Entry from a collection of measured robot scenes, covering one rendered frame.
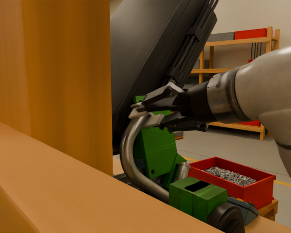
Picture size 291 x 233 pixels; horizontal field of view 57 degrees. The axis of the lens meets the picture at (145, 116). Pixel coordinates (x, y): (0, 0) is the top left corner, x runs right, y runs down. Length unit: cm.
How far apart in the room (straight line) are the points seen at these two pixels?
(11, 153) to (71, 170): 6
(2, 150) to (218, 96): 32
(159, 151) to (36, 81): 50
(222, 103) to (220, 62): 641
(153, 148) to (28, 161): 53
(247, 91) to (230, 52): 633
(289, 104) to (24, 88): 31
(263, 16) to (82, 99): 633
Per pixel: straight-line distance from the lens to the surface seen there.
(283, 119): 41
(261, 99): 40
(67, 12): 28
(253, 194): 114
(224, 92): 44
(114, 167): 128
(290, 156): 46
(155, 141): 70
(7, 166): 18
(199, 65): 648
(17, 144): 23
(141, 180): 62
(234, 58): 668
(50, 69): 26
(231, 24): 681
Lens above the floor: 133
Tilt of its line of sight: 9 degrees down
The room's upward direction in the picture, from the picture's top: straight up
